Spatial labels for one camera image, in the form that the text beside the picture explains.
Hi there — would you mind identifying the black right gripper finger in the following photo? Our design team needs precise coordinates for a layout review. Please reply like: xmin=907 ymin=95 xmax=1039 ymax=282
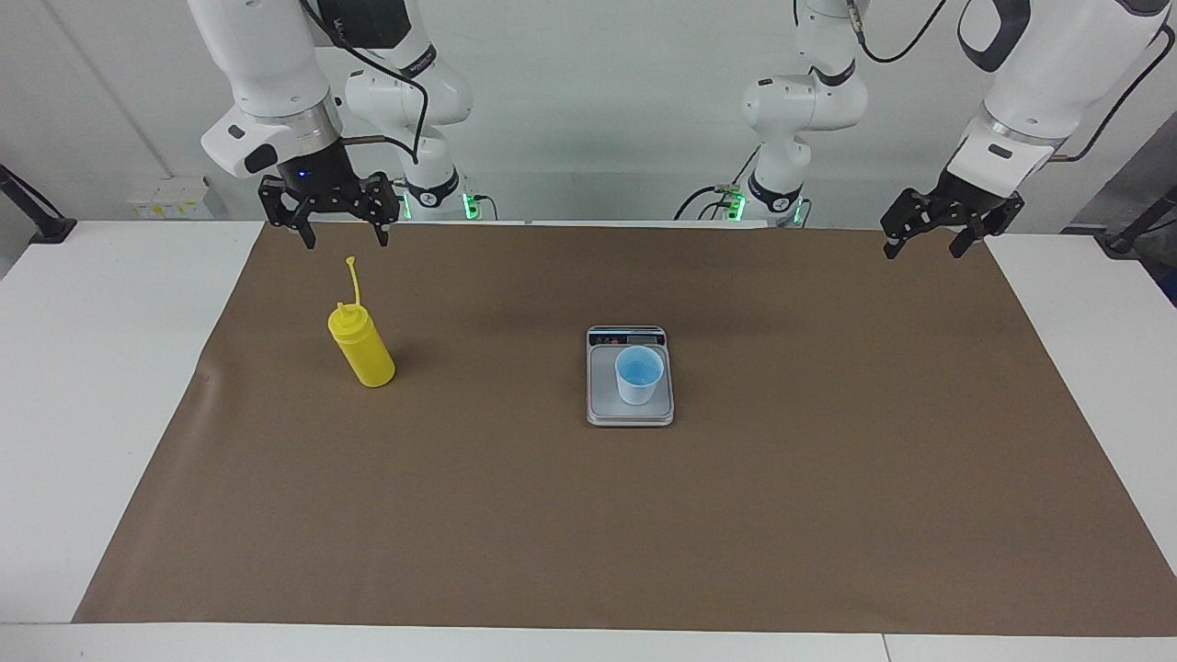
xmin=257 ymin=177 xmax=318 ymax=251
xmin=363 ymin=172 xmax=401 ymax=247

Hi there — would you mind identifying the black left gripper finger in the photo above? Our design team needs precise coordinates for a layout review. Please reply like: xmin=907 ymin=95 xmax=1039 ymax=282
xmin=881 ymin=188 xmax=941 ymax=260
xmin=949 ymin=200 xmax=1026 ymax=258

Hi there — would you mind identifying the yellow squeeze seasoning bottle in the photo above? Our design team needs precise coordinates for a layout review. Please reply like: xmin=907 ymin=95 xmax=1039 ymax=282
xmin=328 ymin=257 xmax=396 ymax=388

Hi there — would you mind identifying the light blue plastic cup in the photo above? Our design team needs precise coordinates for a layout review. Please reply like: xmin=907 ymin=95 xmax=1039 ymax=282
xmin=614 ymin=346 xmax=665 ymax=406

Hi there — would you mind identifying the silver digital kitchen scale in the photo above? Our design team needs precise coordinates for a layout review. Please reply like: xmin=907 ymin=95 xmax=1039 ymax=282
xmin=586 ymin=325 xmax=675 ymax=428

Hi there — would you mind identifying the black clamp stand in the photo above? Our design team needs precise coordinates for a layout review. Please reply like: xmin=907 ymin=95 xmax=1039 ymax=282
xmin=0 ymin=164 xmax=77 ymax=245
xmin=1103 ymin=184 xmax=1177 ymax=257

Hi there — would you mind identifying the brown paper table mat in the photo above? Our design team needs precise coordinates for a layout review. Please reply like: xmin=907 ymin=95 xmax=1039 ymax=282
xmin=72 ymin=221 xmax=1177 ymax=637

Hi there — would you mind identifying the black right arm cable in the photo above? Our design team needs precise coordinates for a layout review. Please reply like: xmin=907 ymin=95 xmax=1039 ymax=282
xmin=299 ymin=0 xmax=433 ymax=166

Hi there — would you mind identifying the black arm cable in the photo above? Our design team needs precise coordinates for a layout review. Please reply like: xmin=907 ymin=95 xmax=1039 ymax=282
xmin=299 ymin=0 xmax=433 ymax=166
xmin=851 ymin=0 xmax=1177 ymax=165

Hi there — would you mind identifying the white wall power outlet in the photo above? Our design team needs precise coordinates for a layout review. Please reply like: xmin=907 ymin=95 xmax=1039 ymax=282
xmin=127 ymin=177 xmax=214 ymax=220

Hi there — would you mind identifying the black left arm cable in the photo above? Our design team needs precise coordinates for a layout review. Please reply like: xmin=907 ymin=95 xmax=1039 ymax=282
xmin=851 ymin=0 xmax=1177 ymax=165

